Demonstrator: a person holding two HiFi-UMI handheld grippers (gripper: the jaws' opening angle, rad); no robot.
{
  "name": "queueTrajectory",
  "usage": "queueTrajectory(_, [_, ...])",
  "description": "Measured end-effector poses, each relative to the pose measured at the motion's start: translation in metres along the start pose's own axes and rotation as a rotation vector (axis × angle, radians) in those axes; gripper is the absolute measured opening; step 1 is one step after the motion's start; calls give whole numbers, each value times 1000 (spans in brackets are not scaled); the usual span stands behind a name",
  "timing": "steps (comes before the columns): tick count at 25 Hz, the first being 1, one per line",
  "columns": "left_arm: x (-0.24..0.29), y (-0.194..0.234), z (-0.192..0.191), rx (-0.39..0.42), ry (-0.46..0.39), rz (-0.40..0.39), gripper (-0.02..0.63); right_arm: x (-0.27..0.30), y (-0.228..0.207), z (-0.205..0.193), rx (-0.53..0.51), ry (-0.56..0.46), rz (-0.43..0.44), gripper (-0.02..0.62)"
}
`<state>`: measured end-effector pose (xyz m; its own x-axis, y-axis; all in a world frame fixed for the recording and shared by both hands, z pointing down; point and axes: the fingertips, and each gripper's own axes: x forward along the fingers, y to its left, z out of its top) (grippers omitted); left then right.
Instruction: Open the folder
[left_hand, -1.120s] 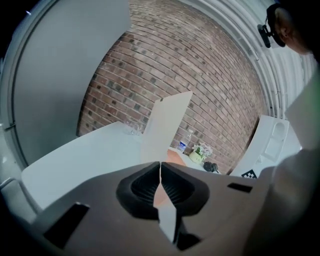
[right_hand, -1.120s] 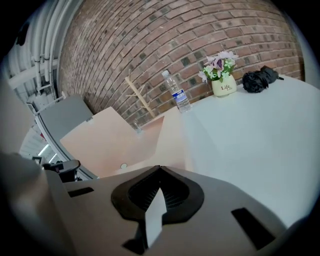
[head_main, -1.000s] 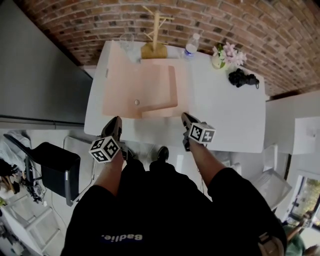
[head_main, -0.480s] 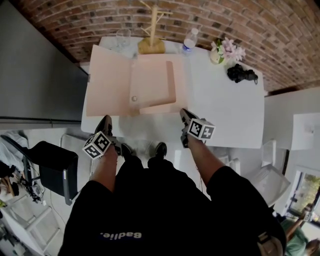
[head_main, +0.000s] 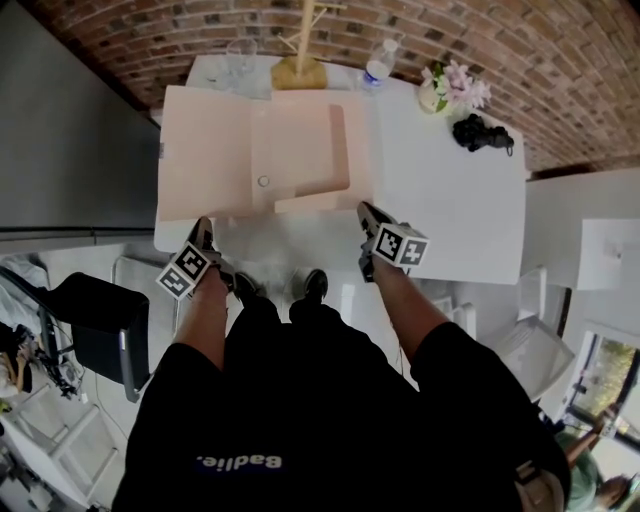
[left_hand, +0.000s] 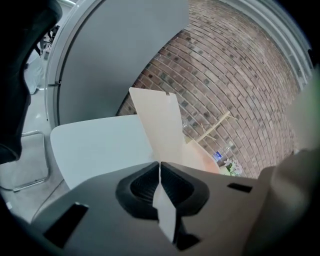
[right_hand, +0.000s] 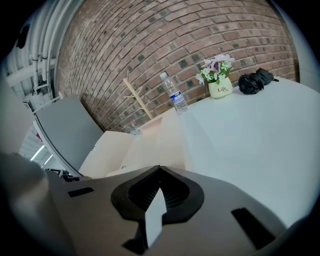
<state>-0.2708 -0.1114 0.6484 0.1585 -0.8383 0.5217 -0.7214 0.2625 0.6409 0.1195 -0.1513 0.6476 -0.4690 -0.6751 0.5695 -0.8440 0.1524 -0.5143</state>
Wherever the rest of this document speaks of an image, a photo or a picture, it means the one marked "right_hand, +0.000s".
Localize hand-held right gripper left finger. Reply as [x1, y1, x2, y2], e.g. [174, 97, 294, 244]
[51, 164, 161, 256]

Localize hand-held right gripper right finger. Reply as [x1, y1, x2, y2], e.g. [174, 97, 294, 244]
[149, 164, 289, 256]

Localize beige cardboard box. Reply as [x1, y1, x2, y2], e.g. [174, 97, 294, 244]
[78, 130, 137, 179]

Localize small clear glass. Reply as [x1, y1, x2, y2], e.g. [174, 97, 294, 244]
[128, 120, 144, 136]

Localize grey partition panel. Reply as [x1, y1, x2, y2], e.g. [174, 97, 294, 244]
[32, 94, 105, 177]

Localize clear plastic water bottle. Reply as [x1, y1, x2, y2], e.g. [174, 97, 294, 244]
[159, 72, 190, 116]

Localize cream flower pot with flowers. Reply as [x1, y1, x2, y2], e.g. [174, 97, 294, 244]
[195, 53, 236, 100]

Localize black folded umbrella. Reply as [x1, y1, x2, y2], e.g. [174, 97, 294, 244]
[237, 67, 280, 95]

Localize wooden coat stand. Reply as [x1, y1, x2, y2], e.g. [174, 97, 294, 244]
[122, 70, 154, 120]

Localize white wall pipes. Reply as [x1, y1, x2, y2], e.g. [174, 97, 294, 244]
[23, 0, 63, 97]

